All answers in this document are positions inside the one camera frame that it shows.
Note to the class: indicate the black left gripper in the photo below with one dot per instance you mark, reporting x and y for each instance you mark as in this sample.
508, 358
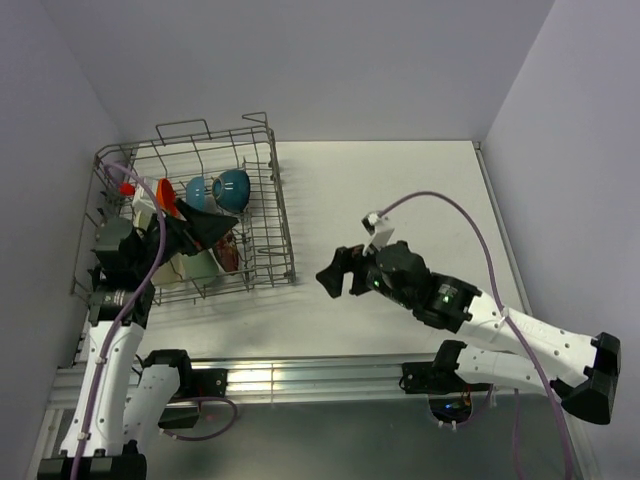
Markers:
198, 229

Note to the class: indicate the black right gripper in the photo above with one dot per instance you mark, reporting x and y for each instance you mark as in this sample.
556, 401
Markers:
344, 258

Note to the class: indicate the grey wire dish rack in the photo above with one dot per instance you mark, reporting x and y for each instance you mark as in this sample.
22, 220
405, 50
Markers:
180, 151

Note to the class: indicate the red floral plate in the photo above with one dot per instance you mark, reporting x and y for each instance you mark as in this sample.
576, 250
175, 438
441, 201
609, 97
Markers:
227, 253

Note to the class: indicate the green cup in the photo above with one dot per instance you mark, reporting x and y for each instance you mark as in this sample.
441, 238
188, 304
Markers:
201, 266

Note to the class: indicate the light blue bowl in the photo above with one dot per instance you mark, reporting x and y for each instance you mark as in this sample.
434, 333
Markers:
199, 196

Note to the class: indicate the dark blue bowl beige inside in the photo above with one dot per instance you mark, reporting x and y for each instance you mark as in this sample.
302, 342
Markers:
231, 190

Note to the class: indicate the orange bowl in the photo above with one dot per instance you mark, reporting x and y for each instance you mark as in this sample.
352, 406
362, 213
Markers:
166, 197

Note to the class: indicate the beige round plate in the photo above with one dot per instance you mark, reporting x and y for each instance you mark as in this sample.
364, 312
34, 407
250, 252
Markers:
170, 275

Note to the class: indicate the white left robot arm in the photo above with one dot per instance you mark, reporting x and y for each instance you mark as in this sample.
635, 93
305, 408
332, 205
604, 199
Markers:
113, 420

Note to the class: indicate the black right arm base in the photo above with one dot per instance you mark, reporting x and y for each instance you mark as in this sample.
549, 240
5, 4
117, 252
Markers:
439, 377

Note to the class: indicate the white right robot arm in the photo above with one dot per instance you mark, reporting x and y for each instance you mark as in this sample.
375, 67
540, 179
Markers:
487, 345

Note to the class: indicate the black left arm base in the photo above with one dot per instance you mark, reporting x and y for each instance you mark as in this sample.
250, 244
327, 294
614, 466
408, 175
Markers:
181, 413

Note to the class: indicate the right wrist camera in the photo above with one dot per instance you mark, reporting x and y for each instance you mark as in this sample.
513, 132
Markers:
380, 231

